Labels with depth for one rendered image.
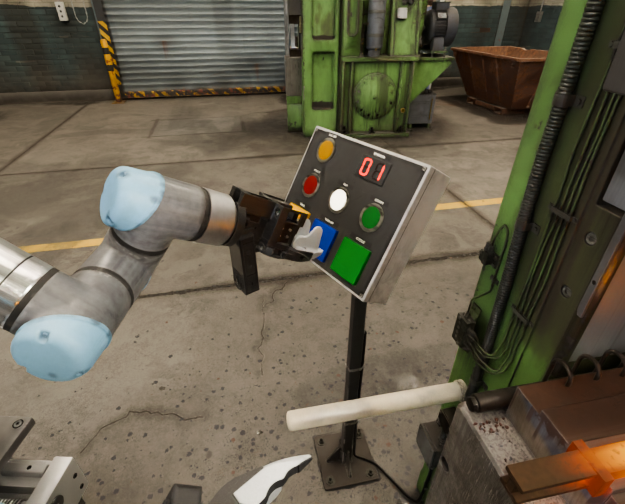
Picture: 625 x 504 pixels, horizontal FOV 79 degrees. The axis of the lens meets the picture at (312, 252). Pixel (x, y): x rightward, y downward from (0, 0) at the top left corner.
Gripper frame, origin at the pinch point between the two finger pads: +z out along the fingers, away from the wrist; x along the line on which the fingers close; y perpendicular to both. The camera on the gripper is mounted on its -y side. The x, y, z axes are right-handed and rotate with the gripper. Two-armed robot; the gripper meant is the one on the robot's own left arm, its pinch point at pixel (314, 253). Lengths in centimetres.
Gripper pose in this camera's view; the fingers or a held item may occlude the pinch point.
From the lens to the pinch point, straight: 68.9
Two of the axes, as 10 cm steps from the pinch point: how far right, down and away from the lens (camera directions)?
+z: 7.0, 1.4, 7.0
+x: -5.9, -4.4, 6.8
